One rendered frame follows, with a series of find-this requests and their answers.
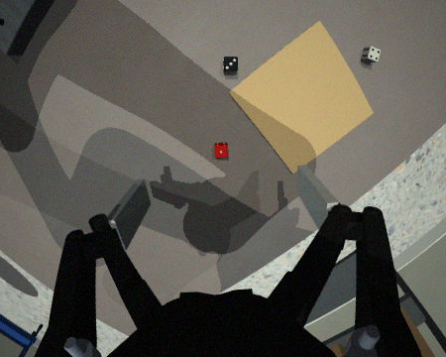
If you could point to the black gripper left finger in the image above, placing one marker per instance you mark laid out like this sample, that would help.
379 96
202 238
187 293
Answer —
72 325

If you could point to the black die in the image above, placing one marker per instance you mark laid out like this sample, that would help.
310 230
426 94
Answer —
230 63

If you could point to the white die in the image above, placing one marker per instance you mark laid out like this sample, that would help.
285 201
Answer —
371 54

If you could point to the tan square mat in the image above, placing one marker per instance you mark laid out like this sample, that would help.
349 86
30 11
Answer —
304 98

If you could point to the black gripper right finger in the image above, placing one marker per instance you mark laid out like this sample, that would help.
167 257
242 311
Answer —
382 329

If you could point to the red die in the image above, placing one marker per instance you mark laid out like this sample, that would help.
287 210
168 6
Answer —
221 150

